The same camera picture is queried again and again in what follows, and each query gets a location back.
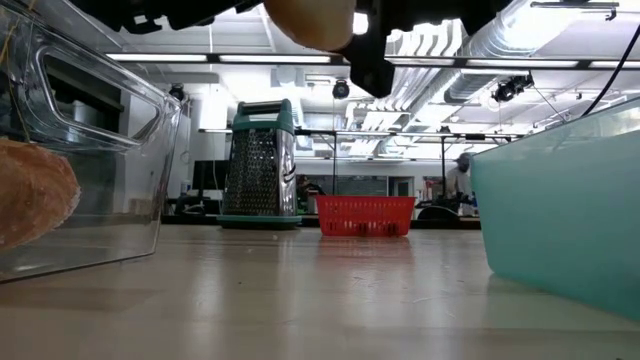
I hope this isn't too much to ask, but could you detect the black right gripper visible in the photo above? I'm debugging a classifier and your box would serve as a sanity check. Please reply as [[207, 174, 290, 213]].
[[69, 0, 512, 100]]

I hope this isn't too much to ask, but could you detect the pale bread roll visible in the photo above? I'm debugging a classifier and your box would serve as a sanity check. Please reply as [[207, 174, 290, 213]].
[[263, 0, 358, 53]]

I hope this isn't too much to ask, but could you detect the orange-brown pastry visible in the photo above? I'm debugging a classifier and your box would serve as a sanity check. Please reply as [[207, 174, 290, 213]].
[[0, 138, 82, 252]]

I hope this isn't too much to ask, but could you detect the black ceiling spotlight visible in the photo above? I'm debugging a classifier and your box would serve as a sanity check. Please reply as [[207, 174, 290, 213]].
[[491, 73, 535, 104]]

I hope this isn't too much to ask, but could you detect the person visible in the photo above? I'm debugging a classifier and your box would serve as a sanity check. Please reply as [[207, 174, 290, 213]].
[[444, 152, 476, 217], [295, 173, 326, 216]]

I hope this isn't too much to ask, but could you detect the red plastic mesh basket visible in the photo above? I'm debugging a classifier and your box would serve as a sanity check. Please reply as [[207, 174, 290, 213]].
[[313, 194, 417, 238]]

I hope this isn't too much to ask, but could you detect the teal metal box grater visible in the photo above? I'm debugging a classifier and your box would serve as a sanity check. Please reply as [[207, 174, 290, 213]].
[[216, 98, 303, 231]]

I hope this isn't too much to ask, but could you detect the black chair back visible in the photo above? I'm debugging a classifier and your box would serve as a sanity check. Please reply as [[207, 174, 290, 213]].
[[417, 205, 462, 222]]

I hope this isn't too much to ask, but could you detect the black computer monitor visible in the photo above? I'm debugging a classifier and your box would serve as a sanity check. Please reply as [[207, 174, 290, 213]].
[[192, 159, 224, 192]]

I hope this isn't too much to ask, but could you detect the overhead light bar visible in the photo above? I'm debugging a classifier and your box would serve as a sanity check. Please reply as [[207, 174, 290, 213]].
[[104, 51, 640, 71]]

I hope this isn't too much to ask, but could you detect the teal plastic bin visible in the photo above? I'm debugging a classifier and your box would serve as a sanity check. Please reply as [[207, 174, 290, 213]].
[[469, 97, 640, 321]]

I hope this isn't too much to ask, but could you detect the clear plastic bin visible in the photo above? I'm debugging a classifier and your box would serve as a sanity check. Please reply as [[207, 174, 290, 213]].
[[0, 0, 182, 284]]

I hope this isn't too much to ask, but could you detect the thin black cable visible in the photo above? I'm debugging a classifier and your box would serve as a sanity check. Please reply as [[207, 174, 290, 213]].
[[581, 19, 640, 119]]

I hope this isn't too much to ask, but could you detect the black aluminium table frame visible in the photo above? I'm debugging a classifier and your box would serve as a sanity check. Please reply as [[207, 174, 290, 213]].
[[159, 213, 481, 231]]

